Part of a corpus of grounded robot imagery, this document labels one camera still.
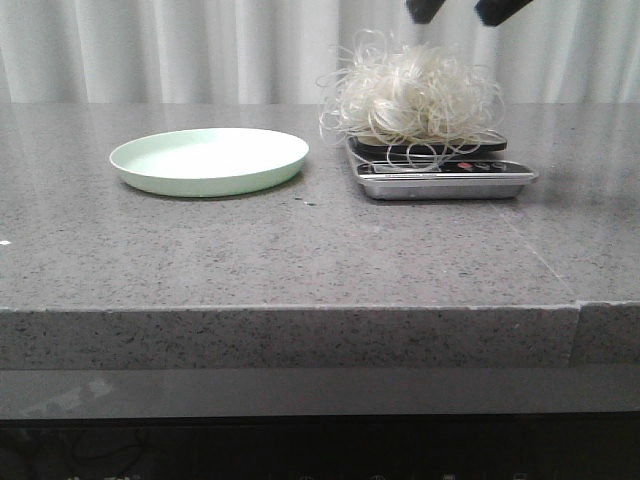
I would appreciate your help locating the mint green plate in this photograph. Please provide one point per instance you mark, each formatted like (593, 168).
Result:
(211, 162)

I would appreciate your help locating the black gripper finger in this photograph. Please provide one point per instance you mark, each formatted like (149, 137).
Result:
(423, 11)
(493, 13)

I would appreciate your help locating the white pleated curtain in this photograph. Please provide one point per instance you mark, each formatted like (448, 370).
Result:
(249, 52)

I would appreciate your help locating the white vermicelli bundle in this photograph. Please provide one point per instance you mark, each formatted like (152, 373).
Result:
(397, 95)

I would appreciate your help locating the silver black kitchen scale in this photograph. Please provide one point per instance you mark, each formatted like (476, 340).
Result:
(459, 170)

